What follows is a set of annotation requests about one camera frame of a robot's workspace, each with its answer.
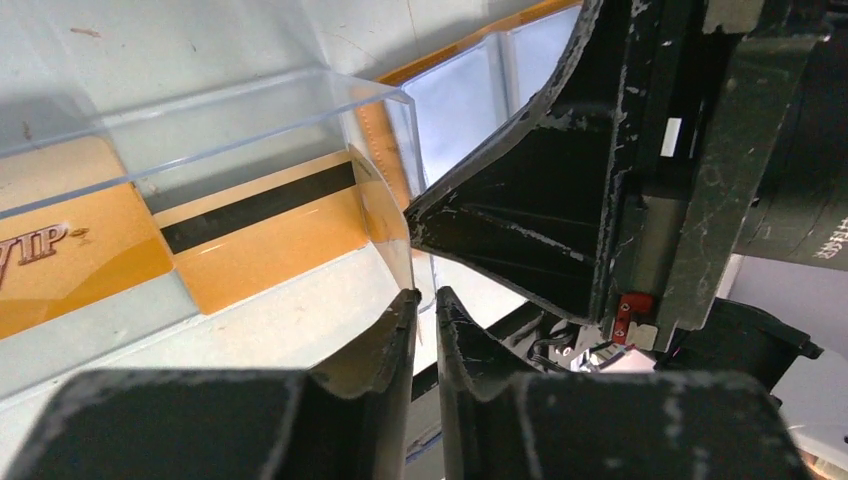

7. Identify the clear plastic card box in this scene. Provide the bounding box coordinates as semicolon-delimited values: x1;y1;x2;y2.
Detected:
1;70;435;402

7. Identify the orange card holder wallet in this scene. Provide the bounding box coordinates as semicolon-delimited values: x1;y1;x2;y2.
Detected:
355;1;580;208

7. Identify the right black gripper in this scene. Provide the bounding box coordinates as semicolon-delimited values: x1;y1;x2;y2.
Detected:
405;1;847;389

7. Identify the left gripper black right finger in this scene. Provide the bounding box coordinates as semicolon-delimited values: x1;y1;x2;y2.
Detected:
436;287;810;479

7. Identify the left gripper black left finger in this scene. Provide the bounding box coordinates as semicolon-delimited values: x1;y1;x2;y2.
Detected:
7;289;421;479

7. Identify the gold credit card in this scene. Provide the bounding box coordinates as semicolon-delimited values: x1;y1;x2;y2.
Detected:
1;136;173;338
153;150;368;315

